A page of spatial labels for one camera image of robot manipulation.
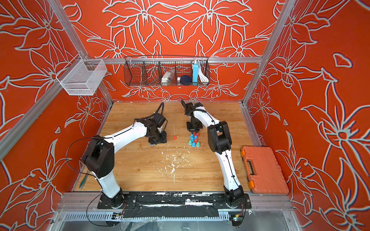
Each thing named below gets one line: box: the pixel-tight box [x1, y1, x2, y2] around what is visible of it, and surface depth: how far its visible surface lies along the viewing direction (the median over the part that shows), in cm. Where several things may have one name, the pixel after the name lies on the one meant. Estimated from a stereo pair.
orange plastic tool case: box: [240, 145, 290, 195], surface depth 80 cm
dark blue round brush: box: [79, 169, 90, 190], surface depth 81 cm
